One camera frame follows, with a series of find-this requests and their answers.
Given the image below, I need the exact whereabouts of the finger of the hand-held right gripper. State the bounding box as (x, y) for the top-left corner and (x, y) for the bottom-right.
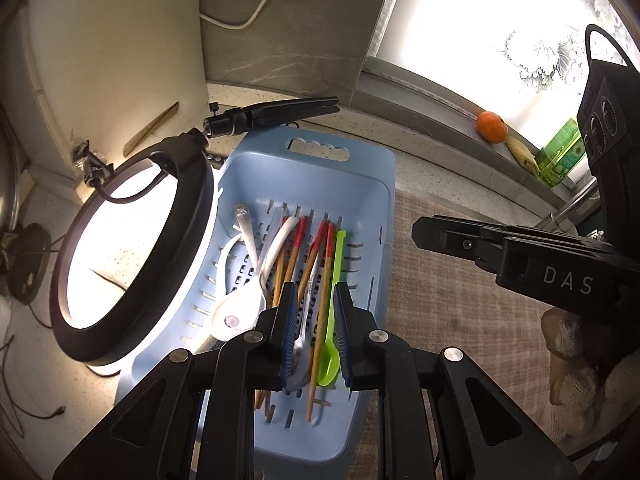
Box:
(411, 215), (484, 261)

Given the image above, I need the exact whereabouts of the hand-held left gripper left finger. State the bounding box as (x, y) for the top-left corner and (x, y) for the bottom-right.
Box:
(52, 281), (301, 480)

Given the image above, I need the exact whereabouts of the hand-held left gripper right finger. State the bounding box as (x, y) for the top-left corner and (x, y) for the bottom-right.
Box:
(332, 282), (581, 480)

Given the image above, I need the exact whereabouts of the translucent plastic spoon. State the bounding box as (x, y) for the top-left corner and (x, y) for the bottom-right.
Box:
(285, 240), (326, 393)

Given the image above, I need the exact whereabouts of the green plastic spoon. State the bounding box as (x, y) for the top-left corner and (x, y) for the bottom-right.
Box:
(316, 229), (348, 388)

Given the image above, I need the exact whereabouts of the red-tipped wooden chopstick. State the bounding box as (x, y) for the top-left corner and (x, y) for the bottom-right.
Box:
(262, 220), (328, 418)
(305, 222), (337, 423)
(270, 247), (288, 306)
(255, 217), (308, 408)

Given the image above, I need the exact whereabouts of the white ceramic spoon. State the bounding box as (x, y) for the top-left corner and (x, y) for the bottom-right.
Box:
(192, 232), (246, 356)
(210, 215), (308, 343)

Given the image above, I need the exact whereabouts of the blue plastic basket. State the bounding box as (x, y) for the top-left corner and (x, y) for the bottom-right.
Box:
(114, 127), (397, 480)

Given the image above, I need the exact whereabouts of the person's right hand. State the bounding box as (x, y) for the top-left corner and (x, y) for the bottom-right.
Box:
(540, 305), (640, 443)

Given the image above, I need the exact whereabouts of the steel faucet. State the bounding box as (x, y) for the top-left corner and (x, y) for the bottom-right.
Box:
(537, 177), (601, 233)

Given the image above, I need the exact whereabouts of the pink plaid cloth mat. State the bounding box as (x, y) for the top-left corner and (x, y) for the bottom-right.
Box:
(345, 187), (566, 480)

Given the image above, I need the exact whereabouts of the green plastic bottle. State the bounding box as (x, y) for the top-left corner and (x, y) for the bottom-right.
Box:
(537, 117), (585, 188)

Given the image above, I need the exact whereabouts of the banana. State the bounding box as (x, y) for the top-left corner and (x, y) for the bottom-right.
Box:
(506, 136), (542, 177)

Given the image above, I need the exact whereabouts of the orange fruit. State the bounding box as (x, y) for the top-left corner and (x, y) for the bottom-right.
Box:
(475, 110), (510, 145)

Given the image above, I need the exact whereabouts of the wooden spatula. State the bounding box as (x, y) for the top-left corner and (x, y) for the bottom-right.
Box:
(122, 101), (180, 157)

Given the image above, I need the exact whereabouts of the black round object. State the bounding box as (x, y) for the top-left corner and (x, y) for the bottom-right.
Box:
(5, 222), (53, 306)

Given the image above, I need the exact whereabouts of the white board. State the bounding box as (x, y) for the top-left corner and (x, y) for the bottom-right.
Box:
(20, 0), (208, 196)

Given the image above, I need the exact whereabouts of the black ring light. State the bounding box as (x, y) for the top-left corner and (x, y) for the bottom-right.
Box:
(50, 127), (221, 378)

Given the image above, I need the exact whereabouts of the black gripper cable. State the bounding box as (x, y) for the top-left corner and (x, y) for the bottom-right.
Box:
(585, 24), (636, 68)

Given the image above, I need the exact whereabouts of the thin black cable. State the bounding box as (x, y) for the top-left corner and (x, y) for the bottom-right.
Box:
(0, 330), (68, 441)

